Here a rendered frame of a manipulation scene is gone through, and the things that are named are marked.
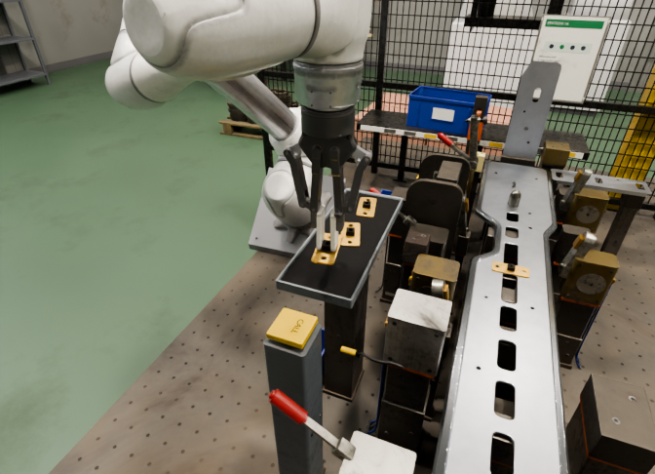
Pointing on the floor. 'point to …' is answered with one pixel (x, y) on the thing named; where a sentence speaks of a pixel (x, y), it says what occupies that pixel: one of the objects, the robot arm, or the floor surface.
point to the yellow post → (636, 145)
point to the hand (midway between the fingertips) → (327, 228)
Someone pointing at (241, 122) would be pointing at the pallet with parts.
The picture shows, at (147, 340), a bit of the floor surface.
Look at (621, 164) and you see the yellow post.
